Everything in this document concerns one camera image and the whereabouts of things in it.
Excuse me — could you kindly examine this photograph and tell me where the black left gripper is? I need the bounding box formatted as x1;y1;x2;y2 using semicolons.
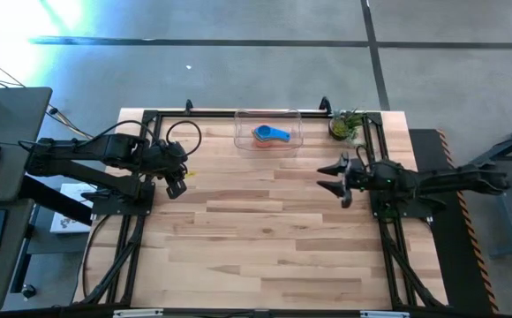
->
148;140;191;201

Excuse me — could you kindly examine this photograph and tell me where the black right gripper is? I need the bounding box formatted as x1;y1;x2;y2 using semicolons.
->
316;152;373;209

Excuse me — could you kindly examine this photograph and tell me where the blue measuring cup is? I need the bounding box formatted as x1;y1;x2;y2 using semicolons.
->
253;125;292;143

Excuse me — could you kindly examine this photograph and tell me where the clear plastic basket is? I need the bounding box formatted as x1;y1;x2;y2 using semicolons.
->
233;109;305;152

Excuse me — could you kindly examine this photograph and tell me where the small potted plant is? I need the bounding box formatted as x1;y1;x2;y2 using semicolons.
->
328;109;367;147

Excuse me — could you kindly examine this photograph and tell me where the white paper sheet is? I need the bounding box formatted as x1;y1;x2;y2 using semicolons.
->
50;182;99;234

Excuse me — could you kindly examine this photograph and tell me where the black base beam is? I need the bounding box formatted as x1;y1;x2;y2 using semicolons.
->
19;174;94;227

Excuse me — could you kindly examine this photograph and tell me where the black hazard-striped floor mat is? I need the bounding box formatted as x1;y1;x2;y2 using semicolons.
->
408;127;500;314

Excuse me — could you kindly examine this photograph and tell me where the grey desk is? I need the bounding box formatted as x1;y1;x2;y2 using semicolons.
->
0;87;53;204

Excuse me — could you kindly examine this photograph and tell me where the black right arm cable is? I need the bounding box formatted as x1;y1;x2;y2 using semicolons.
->
354;145;372;169

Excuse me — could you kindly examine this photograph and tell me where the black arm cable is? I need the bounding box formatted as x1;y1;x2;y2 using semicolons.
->
165;119;203;158
354;145;372;169

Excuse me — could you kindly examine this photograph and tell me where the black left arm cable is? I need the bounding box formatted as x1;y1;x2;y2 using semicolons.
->
165;119;203;158

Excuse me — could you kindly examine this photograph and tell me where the black aluminium table frame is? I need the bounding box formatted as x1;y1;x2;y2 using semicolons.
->
79;108;449;310

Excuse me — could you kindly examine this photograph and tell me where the yellow and black floor cable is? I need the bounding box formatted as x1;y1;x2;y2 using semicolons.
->
47;104;96;141

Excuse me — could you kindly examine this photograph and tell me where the silver edge bracket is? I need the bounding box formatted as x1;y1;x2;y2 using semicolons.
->
359;310;410;318
113;308;164;318

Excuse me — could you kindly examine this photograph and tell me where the thin black floor cable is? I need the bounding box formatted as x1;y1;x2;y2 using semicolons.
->
0;48;26;88

